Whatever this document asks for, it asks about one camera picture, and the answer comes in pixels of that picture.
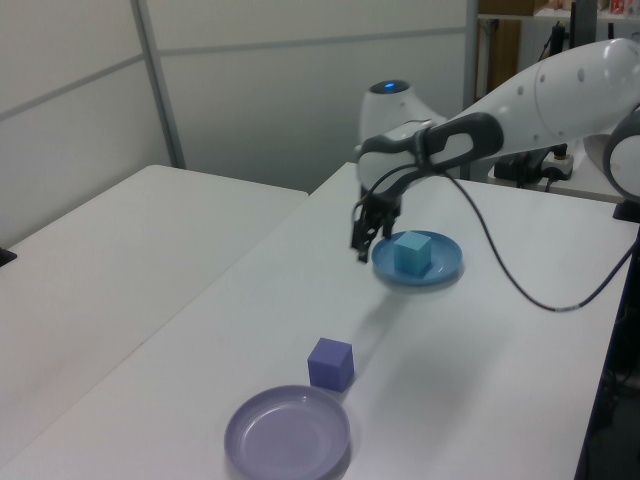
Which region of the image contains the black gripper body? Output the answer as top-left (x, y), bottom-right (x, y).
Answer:
top-left (356, 192), bottom-right (404, 225)

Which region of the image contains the cyan foam cube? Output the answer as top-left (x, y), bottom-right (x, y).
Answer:
top-left (393, 230), bottom-right (434, 276)

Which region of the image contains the purple foam cube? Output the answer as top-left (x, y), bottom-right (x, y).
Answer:
top-left (306, 337), bottom-right (356, 393)

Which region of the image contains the blue plastic plate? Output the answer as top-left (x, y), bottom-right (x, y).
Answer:
top-left (370, 230), bottom-right (464, 288)

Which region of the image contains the black electronics box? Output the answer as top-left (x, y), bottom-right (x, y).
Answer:
top-left (493, 153), bottom-right (545, 188)

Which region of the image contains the brown cardboard panel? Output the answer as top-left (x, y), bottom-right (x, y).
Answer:
top-left (487, 22), bottom-right (522, 97)

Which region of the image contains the purple plastic plate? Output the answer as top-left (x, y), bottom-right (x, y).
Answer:
top-left (223, 384), bottom-right (352, 480)

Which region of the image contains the grey partition post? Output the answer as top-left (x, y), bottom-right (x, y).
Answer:
top-left (462, 0), bottom-right (490, 180)

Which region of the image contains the long black arm cable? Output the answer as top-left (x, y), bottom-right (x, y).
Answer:
top-left (367, 164), bottom-right (640, 315)

